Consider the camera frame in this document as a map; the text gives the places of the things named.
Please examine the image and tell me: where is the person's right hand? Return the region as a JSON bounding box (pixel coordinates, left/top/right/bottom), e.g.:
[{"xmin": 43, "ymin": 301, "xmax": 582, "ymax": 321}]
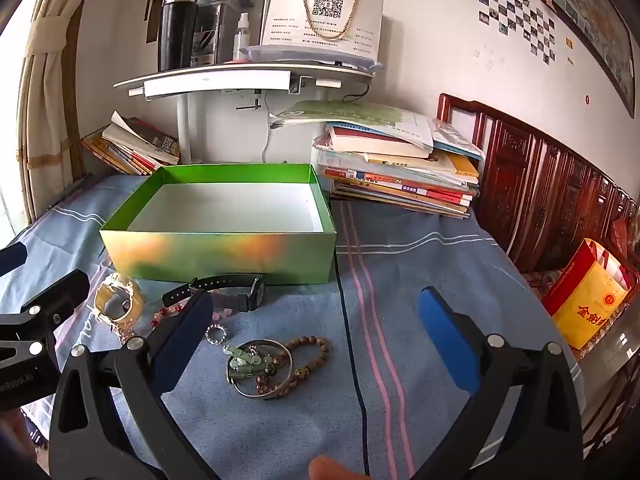
[{"xmin": 309, "ymin": 455, "xmax": 372, "ymax": 480}]

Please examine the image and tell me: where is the silver bangle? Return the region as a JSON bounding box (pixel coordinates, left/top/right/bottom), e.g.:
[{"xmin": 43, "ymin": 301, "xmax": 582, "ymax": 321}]
[{"xmin": 227, "ymin": 339, "xmax": 295, "ymax": 401}]

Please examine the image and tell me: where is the pale pink bead bracelet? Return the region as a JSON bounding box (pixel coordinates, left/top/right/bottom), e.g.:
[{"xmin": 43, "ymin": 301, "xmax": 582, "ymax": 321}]
[{"xmin": 205, "ymin": 286, "xmax": 238, "ymax": 322}]

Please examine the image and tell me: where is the grid of wall photos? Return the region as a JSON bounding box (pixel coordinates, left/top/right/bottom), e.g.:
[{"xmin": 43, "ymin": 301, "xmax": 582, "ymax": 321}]
[{"xmin": 477, "ymin": 0, "xmax": 557, "ymax": 66}]

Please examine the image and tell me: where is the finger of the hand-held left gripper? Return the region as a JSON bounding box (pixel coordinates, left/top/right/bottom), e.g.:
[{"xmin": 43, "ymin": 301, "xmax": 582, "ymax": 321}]
[
  {"xmin": 0, "ymin": 269, "xmax": 91, "ymax": 361},
  {"xmin": 0, "ymin": 242, "xmax": 28, "ymax": 277}
]

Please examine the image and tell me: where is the black wristwatch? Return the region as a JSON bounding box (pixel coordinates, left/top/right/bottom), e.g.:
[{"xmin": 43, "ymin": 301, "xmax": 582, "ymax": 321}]
[{"xmin": 161, "ymin": 273, "xmax": 267, "ymax": 312}]

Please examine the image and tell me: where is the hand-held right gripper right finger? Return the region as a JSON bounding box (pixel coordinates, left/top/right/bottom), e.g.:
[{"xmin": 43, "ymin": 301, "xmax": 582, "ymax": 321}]
[{"xmin": 415, "ymin": 286, "xmax": 586, "ymax": 480}]

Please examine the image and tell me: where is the red and yellow bag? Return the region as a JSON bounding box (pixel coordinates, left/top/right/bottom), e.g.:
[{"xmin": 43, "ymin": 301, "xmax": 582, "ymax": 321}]
[{"xmin": 541, "ymin": 238, "xmax": 633, "ymax": 350}]

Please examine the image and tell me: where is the beige curtain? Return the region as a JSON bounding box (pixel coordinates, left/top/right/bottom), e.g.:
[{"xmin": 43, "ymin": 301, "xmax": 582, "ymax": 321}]
[{"xmin": 0, "ymin": 0, "xmax": 86, "ymax": 241}]

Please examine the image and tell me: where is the black thermos bottle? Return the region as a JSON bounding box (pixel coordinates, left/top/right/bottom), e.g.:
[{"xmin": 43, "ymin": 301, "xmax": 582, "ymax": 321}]
[{"xmin": 157, "ymin": 0, "xmax": 198, "ymax": 72}]

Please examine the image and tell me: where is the light wooden bead bracelet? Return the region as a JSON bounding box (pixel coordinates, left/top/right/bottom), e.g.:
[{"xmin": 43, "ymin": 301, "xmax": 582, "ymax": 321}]
[{"xmin": 282, "ymin": 335, "xmax": 332, "ymax": 386}]

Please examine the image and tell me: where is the green jade charm bracelet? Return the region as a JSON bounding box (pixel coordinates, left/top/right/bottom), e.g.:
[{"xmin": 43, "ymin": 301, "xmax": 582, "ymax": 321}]
[{"xmin": 222, "ymin": 344, "xmax": 266, "ymax": 381}]

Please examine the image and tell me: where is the thin pale cable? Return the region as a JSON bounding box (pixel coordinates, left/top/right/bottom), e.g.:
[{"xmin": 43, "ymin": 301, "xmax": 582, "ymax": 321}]
[{"xmin": 261, "ymin": 92, "xmax": 281, "ymax": 163}]

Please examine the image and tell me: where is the framed wall picture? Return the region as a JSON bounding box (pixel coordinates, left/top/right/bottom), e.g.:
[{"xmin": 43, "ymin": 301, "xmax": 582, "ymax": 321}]
[{"xmin": 517, "ymin": 0, "xmax": 640, "ymax": 118}]

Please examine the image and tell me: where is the green cardboard box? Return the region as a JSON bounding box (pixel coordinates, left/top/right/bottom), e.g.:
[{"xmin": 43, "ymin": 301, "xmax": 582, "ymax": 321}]
[{"xmin": 99, "ymin": 162, "xmax": 338, "ymax": 285}]

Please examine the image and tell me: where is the clear plastic folder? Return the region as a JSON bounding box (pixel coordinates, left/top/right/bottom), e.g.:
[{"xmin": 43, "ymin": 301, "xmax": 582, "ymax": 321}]
[{"xmin": 239, "ymin": 45, "xmax": 386, "ymax": 72}]

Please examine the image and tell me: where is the glass topped side table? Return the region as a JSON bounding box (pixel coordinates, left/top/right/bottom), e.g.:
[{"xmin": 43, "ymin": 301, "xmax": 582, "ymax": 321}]
[{"xmin": 575, "ymin": 305, "xmax": 640, "ymax": 456}]

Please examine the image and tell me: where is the blue striped blanket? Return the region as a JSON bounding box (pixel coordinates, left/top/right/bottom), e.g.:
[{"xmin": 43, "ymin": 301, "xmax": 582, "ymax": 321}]
[{"xmin": 0, "ymin": 172, "xmax": 586, "ymax": 480}]

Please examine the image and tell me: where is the small spray bottle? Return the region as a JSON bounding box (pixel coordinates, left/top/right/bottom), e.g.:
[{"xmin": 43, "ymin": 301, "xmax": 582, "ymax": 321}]
[{"xmin": 231, "ymin": 12, "xmax": 253, "ymax": 61}]

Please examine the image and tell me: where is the white paper bag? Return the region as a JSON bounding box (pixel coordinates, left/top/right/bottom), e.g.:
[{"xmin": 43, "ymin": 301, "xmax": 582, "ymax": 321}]
[{"xmin": 260, "ymin": 0, "xmax": 385, "ymax": 63}]

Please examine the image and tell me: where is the large stack of books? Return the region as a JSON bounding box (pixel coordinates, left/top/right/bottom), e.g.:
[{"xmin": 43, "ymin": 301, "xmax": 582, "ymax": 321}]
[{"xmin": 270, "ymin": 100, "xmax": 486, "ymax": 218}]

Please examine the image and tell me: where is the dark clear storage box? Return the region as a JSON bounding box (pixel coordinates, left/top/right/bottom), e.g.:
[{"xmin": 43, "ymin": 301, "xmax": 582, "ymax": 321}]
[{"xmin": 192, "ymin": 0, "xmax": 241, "ymax": 67}]

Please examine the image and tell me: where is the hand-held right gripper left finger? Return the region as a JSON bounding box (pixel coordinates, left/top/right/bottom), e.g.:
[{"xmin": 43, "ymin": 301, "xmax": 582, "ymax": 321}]
[{"xmin": 49, "ymin": 287, "xmax": 221, "ymax": 480}]

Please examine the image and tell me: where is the white desk shelf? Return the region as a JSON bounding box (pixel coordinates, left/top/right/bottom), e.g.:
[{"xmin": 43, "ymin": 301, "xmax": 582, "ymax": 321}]
[{"xmin": 112, "ymin": 57, "xmax": 376, "ymax": 166}]

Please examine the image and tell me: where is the dark brown bead bracelet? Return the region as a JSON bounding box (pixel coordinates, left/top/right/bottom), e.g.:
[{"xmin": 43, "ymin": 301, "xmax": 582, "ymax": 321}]
[{"xmin": 240, "ymin": 352, "xmax": 313, "ymax": 396}]

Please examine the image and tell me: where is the red and pink bead bracelet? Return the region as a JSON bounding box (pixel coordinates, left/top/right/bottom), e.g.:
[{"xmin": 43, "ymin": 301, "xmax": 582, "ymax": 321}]
[{"xmin": 116, "ymin": 302, "xmax": 188, "ymax": 346}]

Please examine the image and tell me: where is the small stack of books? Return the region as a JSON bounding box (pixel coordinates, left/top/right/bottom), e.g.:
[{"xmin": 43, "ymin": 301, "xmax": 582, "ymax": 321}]
[{"xmin": 81, "ymin": 110, "xmax": 181, "ymax": 177}]

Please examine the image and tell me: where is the cream wristwatch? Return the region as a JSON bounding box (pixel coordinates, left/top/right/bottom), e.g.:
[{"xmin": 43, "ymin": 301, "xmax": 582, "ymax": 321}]
[{"xmin": 94, "ymin": 273, "xmax": 143, "ymax": 323}]

